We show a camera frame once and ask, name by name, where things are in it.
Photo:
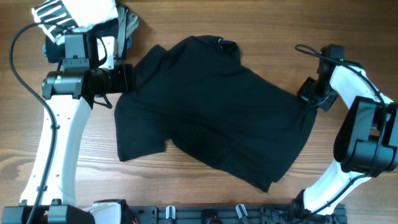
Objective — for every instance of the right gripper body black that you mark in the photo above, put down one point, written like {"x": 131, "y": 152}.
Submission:
{"x": 314, "y": 94}

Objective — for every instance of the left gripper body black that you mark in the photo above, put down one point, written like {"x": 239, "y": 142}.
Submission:
{"x": 119, "y": 79}

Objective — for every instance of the black t-shirt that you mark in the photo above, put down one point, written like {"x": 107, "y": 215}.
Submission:
{"x": 199, "y": 96}

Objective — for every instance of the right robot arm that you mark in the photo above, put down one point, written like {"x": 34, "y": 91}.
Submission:
{"x": 365, "y": 146}

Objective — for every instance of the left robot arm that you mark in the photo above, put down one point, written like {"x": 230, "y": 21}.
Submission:
{"x": 68, "y": 95}

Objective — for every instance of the grey folded garment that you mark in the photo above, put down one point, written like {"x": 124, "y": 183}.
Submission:
{"x": 128, "y": 22}

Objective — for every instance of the black and white folded garment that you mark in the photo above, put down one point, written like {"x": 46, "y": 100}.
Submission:
{"x": 73, "y": 14}

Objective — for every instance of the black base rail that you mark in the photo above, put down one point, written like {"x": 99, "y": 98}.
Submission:
{"x": 264, "y": 214}

